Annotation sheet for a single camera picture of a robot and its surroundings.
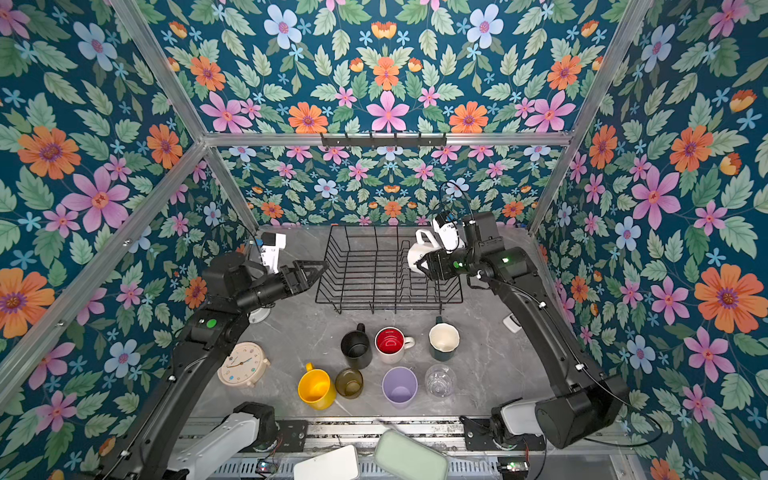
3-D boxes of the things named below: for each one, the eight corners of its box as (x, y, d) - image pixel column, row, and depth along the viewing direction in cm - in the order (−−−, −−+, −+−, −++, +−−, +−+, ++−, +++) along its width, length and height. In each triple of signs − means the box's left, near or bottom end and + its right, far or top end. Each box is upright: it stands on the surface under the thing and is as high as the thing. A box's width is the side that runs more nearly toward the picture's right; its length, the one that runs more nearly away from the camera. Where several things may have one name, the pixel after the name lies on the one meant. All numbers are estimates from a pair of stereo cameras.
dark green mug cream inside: (428, 363, 87) (430, 349, 78) (426, 332, 93) (428, 316, 84) (456, 363, 87) (462, 349, 78) (453, 332, 93) (458, 316, 84)
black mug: (344, 369, 86) (338, 358, 79) (349, 333, 93) (344, 320, 86) (371, 369, 86) (368, 358, 79) (374, 333, 93) (371, 320, 86)
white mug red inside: (371, 355, 88) (368, 345, 83) (385, 332, 93) (384, 321, 87) (400, 371, 85) (399, 362, 80) (413, 346, 90) (413, 336, 84)
